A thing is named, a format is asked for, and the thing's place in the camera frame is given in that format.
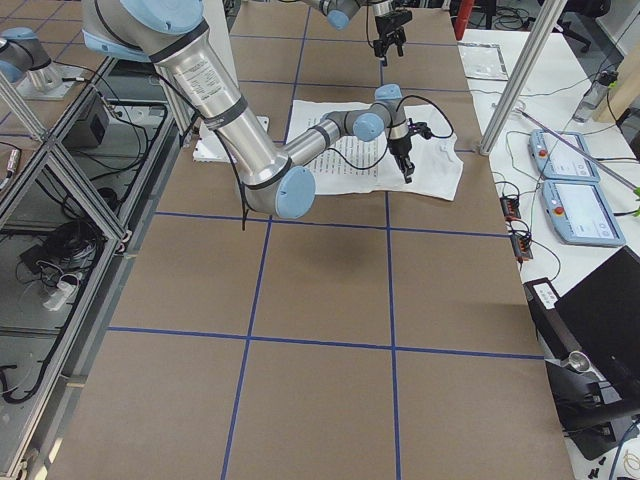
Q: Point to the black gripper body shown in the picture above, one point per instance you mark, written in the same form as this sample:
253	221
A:
400	148
386	35

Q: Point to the black laptop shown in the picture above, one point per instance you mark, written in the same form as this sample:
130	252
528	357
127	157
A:
599	317

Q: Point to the aluminium frame post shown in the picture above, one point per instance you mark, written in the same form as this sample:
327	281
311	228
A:
536	40

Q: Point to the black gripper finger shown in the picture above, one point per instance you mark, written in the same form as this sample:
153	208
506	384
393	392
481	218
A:
406	167

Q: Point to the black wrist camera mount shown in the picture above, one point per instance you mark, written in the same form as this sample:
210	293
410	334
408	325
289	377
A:
420	128

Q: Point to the blue-grey teach pendant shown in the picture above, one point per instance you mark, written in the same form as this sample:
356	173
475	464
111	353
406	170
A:
580	214
557	161

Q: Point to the metal reacher grabber tool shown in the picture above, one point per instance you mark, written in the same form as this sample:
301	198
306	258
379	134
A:
627	183

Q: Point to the clear plastic bag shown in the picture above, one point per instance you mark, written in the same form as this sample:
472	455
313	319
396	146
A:
483	61

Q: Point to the white long-sleeve printed t-shirt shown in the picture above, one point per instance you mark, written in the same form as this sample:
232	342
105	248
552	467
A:
354	166

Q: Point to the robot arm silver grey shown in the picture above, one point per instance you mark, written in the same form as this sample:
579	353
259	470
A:
339	13
273	180

